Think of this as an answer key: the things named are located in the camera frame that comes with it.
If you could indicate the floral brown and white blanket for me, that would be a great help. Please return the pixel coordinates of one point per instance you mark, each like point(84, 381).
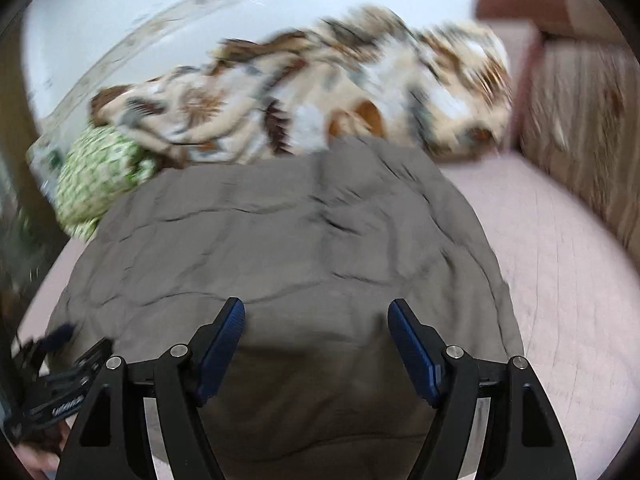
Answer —
point(325, 95)

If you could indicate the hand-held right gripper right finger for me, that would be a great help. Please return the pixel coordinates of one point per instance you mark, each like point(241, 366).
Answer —
point(412, 347)

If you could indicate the green patterned pillow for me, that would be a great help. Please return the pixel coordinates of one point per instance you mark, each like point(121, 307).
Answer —
point(95, 180)

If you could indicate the grey garment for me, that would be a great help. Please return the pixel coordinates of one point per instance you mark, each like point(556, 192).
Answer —
point(300, 240)

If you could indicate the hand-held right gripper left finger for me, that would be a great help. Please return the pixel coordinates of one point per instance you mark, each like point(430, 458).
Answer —
point(222, 345)

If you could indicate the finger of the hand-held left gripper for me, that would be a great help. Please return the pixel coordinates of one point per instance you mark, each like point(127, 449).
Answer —
point(60, 336)

